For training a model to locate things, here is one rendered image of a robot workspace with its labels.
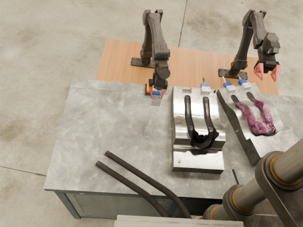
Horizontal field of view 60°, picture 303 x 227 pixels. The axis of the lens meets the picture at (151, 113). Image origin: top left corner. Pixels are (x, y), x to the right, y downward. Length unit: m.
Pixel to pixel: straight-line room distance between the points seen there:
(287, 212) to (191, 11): 3.31
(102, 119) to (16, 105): 1.36
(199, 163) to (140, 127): 0.39
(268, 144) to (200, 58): 0.77
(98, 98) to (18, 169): 1.07
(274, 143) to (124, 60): 1.06
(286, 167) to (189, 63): 1.33
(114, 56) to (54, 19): 1.79
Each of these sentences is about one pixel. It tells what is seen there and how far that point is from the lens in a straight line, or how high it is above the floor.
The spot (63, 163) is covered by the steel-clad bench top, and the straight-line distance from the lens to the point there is 1.42.
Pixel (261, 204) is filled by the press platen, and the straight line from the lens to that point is 0.92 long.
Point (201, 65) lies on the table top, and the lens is 1.86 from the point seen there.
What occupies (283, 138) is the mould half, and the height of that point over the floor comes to 0.91.
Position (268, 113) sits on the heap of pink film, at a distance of 1.63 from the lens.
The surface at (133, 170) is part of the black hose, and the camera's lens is 1.29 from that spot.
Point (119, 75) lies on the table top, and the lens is 1.71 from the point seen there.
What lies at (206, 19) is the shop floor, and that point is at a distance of 3.68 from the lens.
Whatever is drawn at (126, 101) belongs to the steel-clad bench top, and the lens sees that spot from 1.58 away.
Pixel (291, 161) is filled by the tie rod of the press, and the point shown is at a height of 1.61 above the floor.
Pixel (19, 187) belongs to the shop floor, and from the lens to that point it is 2.33.
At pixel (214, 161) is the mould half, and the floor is 0.86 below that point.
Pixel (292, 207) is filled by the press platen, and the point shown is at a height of 1.54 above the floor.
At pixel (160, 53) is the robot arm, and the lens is 1.30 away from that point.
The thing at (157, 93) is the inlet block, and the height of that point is 0.95.
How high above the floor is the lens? 2.08
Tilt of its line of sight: 56 degrees down
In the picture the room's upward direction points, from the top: 9 degrees clockwise
